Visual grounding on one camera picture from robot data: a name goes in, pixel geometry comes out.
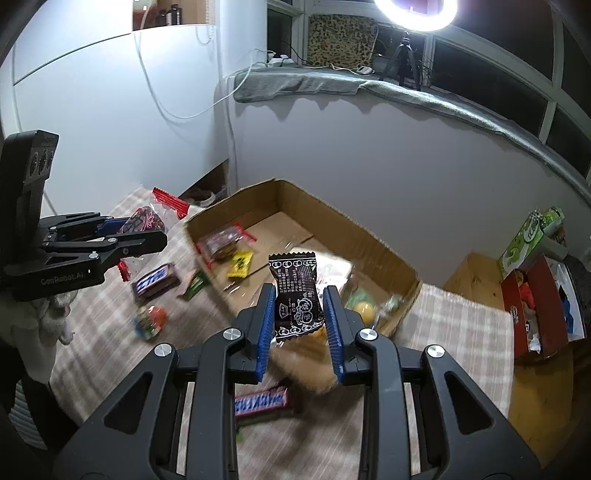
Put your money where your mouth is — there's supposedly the leopard print cushion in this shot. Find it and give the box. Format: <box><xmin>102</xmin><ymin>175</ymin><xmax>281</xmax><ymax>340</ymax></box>
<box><xmin>307</xmin><ymin>14</ymin><xmax>379</xmax><ymax>70</ymax></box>

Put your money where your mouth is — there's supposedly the red storage box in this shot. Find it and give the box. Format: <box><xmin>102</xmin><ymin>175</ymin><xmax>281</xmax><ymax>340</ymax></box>
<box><xmin>501</xmin><ymin>256</ymin><xmax>587</xmax><ymax>365</ymax></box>

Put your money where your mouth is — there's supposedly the brown cardboard box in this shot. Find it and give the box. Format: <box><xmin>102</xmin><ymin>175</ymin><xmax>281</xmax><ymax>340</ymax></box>
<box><xmin>184</xmin><ymin>178</ymin><xmax>423</xmax><ymax>340</ymax></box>

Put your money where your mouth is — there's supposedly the white cable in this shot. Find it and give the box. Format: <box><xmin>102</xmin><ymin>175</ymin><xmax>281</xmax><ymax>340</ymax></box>
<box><xmin>134</xmin><ymin>28</ymin><xmax>259</xmax><ymax>120</ymax></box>

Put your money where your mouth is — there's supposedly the blue label chocolate bar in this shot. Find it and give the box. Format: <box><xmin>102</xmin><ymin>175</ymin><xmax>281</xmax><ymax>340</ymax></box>
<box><xmin>131</xmin><ymin>262</ymin><xmax>182</xmax><ymax>303</ymax></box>

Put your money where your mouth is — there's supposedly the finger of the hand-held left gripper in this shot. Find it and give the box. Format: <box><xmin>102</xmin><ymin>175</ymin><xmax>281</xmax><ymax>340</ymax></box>
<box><xmin>41</xmin><ymin>231</ymin><xmax>168</xmax><ymax>271</ymax></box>
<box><xmin>39</xmin><ymin>211</ymin><xmax>127</xmax><ymax>241</ymax></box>

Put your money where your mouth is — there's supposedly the person's left forearm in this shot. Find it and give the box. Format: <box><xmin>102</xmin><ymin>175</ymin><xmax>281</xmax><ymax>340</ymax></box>
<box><xmin>0</xmin><ymin>288</ymin><xmax>58</xmax><ymax>386</ymax></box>

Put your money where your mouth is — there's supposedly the colourful jelly cup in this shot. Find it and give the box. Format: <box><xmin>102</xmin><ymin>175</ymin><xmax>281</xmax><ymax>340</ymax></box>
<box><xmin>131</xmin><ymin>305</ymin><xmax>168</xmax><ymax>341</ymax></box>

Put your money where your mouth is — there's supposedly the person's left hand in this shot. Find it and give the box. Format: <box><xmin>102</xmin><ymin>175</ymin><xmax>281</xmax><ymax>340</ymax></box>
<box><xmin>34</xmin><ymin>292</ymin><xmax>77</xmax><ymax>346</ymax></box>

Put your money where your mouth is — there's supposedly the brown wrapper chocolate bar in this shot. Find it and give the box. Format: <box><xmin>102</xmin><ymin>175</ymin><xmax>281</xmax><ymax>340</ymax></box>
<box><xmin>233</xmin><ymin>378</ymin><xmax>296</xmax><ymax>418</ymax></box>

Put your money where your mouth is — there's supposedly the red-edged clear snack packet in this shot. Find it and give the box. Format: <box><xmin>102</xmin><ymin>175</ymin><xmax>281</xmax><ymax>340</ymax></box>
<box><xmin>196</xmin><ymin>223</ymin><xmax>257</xmax><ymax>268</ymax></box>
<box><xmin>117</xmin><ymin>187</ymin><xmax>191</xmax><ymax>282</ymax></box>

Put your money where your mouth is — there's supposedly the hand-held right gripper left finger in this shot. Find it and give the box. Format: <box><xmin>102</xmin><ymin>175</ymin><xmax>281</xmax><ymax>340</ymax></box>
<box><xmin>58</xmin><ymin>282</ymin><xmax>278</xmax><ymax>480</ymax></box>

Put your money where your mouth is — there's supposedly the white bowl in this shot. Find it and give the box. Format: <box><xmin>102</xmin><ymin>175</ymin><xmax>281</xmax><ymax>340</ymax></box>
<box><xmin>182</xmin><ymin>187</ymin><xmax>215</xmax><ymax>206</ymax></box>

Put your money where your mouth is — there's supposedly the white ring light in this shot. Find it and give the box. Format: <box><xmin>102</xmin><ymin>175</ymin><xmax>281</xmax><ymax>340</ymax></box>
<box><xmin>372</xmin><ymin>0</ymin><xmax>459</xmax><ymax>32</ymax></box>

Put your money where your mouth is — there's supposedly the black candy packet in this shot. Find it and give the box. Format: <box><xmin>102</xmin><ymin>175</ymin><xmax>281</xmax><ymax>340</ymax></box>
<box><xmin>268</xmin><ymin>249</ymin><xmax>324</xmax><ymax>342</ymax></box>

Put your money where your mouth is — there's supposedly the grey windowsill cloth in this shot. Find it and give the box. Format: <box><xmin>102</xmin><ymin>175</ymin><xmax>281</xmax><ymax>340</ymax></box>
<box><xmin>233</xmin><ymin>65</ymin><xmax>591</xmax><ymax>208</ymax></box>

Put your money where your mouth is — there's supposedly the black tripod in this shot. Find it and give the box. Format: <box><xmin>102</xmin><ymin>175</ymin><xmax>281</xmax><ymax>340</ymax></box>
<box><xmin>381</xmin><ymin>31</ymin><xmax>422</xmax><ymax>90</ymax></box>

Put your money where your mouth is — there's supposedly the wooden shelf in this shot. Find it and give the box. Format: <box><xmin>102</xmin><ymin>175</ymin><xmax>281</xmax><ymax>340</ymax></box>
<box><xmin>131</xmin><ymin>0</ymin><xmax>213</xmax><ymax>32</ymax></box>

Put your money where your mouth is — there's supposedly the pink label bread packet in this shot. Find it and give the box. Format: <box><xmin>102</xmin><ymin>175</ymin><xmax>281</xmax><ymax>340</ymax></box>
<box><xmin>270</xmin><ymin>256</ymin><xmax>356</xmax><ymax>395</ymax></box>

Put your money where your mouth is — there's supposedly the green carton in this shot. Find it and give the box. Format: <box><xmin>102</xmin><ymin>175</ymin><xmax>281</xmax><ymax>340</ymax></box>
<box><xmin>498</xmin><ymin>208</ymin><xmax>566</xmax><ymax>280</ymax></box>

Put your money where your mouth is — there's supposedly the yellow jelly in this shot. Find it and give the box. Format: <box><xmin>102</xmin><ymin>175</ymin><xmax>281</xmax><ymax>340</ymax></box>
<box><xmin>344</xmin><ymin>288</ymin><xmax>382</xmax><ymax>326</ymax></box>

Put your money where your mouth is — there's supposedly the small green snack packet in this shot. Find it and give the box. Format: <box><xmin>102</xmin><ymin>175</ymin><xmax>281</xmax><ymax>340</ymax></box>
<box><xmin>179</xmin><ymin>270</ymin><xmax>211</xmax><ymax>301</ymax></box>

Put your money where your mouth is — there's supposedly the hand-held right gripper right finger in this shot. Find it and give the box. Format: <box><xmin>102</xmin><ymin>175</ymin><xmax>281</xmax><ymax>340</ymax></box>
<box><xmin>322</xmin><ymin>285</ymin><xmax>543</xmax><ymax>480</ymax></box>

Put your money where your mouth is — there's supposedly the white window frame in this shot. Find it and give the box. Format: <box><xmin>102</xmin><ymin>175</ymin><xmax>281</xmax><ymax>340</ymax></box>
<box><xmin>265</xmin><ymin>0</ymin><xmax>591</xmax><ymax>185</ymax></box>

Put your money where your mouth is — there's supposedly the checkered table blanket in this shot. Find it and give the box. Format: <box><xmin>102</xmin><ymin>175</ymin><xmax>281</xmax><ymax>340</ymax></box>
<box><xmin>48</xmin><ymin>187</ymin><xmax>515</xmax><ymax>480</ymax></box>

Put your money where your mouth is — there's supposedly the yellow snack packet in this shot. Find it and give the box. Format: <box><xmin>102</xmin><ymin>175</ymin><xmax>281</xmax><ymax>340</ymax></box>
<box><xmin>227</xmin><ymin>250</ymin><xmax>254</xmax><ymax>280</ymax></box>

